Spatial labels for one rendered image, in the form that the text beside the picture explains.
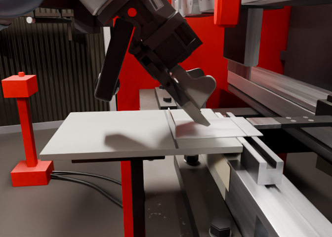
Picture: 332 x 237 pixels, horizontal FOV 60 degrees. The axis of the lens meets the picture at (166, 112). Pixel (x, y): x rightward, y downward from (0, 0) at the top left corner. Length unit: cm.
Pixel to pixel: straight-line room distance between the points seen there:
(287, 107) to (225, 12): 55
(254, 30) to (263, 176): 19
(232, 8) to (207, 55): 105
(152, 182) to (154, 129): 14
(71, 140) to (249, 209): 25
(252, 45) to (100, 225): 162
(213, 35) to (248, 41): 92
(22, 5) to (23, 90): 194
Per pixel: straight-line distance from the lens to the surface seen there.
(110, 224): 189
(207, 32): 132
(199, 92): 40
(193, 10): 60
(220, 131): 44
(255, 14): 41
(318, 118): 54
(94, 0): 39
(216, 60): 134
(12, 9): 24
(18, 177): 243
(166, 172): 58
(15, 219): 211
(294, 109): 77
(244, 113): 96
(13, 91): 219
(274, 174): 38
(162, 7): 40
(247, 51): 41
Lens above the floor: 116
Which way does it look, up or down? 17 degrees down
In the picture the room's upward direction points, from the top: straight up
